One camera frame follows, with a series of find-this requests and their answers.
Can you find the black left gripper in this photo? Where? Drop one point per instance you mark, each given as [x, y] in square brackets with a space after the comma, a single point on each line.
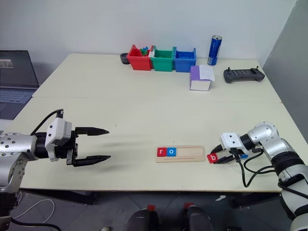
[72, 149]

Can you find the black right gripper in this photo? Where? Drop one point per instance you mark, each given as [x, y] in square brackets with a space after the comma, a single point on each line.
[232, 153]

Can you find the red letter b block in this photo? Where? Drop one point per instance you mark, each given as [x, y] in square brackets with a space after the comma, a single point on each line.
[213, 158]

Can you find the blue letter t block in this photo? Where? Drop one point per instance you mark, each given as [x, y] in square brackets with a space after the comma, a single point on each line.
[244, 156]

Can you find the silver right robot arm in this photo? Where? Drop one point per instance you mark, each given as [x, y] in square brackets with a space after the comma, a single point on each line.
[264, 134]

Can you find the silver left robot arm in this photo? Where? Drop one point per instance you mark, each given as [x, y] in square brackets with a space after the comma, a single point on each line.
[14, 144]

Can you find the wooden letter tray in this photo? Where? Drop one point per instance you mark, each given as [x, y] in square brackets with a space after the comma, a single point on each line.
[190, 154]

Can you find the blue letter o block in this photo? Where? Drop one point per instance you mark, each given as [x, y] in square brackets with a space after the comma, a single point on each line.
[171, 151]

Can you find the red letter r block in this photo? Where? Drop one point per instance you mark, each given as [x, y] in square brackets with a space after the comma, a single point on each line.
[161, 151]

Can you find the white paper scrap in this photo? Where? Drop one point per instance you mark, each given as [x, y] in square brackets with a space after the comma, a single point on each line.
[221, 198]

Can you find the red tag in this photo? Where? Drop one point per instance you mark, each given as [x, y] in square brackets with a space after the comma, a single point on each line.
[150, 208]
[188, 205]

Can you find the dark rounded shape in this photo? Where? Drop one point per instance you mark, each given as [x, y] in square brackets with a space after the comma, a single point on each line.
[140, 221]
[198, 220]

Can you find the purple and white box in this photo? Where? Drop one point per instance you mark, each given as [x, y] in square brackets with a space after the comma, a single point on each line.
[196, 77]

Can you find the grey handheld controller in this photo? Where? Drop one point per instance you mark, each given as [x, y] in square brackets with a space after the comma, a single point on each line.
[243, 75]

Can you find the white paper sheet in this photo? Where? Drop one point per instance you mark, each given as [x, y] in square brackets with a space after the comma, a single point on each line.
[207, 72]

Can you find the dark grey round dish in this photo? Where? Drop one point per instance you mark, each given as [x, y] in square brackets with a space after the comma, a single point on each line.
[124, 59]

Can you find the red plastic bin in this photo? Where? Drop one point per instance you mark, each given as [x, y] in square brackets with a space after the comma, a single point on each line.
[139, 62]

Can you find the blue plastic bin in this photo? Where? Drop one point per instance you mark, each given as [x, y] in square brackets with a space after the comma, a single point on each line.
[184, 65]

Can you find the dark grey laptop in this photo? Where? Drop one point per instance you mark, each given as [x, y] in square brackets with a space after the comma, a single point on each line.
[14, 84]

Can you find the blue drink can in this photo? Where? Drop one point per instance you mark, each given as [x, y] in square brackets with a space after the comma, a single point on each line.
[214, 50]

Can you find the green plastic bin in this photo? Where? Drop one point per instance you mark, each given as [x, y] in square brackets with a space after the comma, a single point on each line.
[163, 63]

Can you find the small coloured toy bricks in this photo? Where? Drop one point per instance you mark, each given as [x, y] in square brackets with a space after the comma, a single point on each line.
[144, 51]

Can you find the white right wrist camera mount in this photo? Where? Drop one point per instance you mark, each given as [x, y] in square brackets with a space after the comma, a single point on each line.
[231, 140]

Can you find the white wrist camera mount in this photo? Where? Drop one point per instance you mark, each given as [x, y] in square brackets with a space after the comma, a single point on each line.
[56, 132]
[231, 140]

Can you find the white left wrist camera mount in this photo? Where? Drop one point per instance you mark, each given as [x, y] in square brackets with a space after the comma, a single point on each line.
[56, 132]

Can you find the black table frame beam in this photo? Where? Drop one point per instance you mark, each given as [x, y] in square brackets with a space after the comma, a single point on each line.
[62, 196]

